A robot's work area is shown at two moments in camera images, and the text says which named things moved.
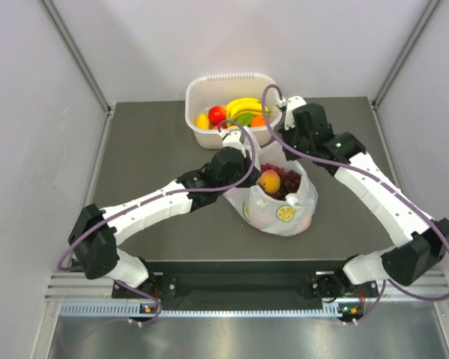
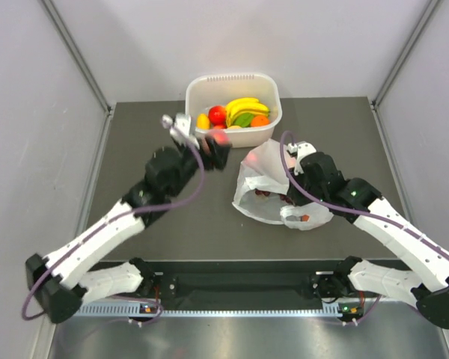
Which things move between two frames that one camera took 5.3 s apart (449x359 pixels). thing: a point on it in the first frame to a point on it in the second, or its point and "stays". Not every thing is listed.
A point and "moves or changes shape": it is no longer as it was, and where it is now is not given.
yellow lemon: [203, 122] stays
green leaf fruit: [245, 119] stays
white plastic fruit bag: [283, 217] moves or changes shape
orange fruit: [258, 121] stays
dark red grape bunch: [289, 181] to [283, 197]
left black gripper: [251, 180] to [218, 158]
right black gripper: [292, 154] to [296, 198]
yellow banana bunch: [243, 106] stays
